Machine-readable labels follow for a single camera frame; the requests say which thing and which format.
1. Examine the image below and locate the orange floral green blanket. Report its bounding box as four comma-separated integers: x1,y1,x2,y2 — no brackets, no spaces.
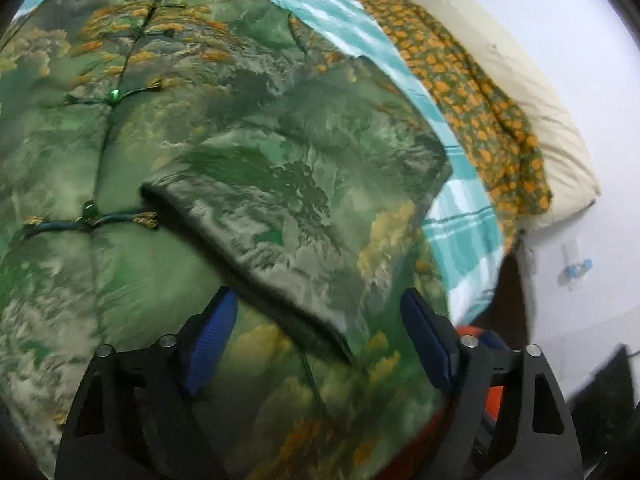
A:
335,0,553,256

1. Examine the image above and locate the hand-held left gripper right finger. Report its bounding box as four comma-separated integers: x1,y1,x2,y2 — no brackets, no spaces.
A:
400,287,586,480

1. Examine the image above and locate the green landscape print jacket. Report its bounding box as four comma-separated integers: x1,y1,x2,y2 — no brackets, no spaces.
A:
0,0,453,480

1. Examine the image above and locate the cream pillow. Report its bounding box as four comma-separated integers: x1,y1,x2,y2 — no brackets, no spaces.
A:
400,0,601,231

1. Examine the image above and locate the clear plastic bottle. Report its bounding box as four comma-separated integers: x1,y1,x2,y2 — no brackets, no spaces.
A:
560,240,596,291

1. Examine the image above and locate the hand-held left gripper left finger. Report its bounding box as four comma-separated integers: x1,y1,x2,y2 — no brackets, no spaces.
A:
54,287,241,480

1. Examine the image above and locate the teal plaid bed sheet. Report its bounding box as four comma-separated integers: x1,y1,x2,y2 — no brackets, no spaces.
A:
192,0,507,326

